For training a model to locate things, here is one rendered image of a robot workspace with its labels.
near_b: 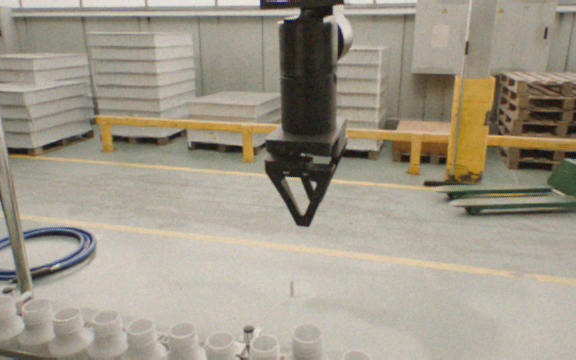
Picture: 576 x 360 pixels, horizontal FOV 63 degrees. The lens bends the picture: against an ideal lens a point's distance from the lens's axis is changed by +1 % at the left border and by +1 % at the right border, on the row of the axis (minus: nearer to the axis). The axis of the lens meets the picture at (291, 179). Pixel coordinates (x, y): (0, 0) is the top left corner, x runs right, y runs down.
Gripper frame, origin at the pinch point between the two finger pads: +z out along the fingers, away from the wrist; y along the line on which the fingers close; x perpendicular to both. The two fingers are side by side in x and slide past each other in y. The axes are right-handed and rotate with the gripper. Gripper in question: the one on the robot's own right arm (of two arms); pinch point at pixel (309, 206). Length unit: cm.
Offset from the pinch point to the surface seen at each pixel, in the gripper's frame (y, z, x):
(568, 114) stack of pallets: 524, 110, -169
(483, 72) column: 457, 55, -70
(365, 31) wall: 700, 34, 74
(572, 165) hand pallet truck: 408, 130, -149
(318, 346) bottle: -2.5, 16.8, -1.5
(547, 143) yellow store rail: 474, 130, -142
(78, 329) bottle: -1.8, 21.3, 33.1
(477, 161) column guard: 435, 140, -72
